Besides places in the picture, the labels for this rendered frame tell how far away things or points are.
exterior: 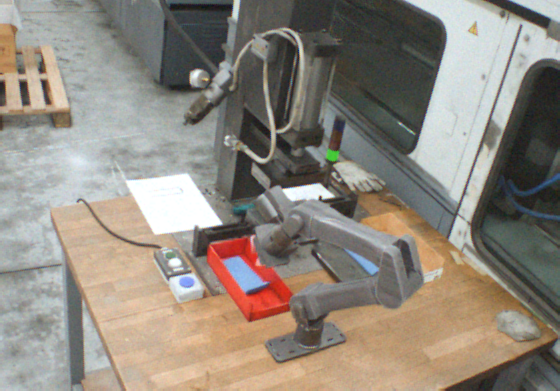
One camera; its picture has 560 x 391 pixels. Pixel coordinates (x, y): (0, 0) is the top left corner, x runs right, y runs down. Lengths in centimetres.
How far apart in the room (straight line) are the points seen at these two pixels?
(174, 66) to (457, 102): 310
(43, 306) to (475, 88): 200
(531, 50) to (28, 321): 220
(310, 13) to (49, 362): 174
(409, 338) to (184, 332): 56
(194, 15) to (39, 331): 278
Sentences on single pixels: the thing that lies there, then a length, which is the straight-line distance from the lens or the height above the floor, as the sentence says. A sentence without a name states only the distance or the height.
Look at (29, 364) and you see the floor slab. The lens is 268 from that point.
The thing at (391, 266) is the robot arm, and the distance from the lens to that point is 123.
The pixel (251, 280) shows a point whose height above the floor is 91.
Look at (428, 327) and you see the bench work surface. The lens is 169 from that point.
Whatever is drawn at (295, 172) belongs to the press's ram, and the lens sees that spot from 166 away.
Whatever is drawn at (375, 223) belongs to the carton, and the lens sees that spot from 194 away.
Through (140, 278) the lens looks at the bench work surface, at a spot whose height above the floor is 90.
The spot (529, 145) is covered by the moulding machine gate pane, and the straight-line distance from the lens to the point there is 186.
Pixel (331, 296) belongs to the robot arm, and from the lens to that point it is 138.
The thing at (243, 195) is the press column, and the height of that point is 92.
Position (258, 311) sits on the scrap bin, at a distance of 155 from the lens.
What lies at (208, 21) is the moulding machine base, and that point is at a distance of 481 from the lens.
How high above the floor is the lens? 196
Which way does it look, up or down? 30 degrees down
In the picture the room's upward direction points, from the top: 10 degrees clockwise
